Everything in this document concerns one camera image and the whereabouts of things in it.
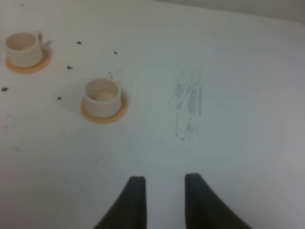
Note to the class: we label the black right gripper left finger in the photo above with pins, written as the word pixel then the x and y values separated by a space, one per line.
pixel 129 211

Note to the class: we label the orange coaster near teapot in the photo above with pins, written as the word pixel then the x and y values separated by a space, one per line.
pixel 46 59

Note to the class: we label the orange coaster far right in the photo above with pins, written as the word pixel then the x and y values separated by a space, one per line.
pixel 117 116

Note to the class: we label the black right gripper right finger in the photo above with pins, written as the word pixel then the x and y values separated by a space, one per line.
pixel 204 209

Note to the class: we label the white teacup far right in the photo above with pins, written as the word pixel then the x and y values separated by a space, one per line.
pixel 102 97

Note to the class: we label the white teacup near teapot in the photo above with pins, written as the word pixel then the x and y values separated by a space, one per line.
pixel 24 49

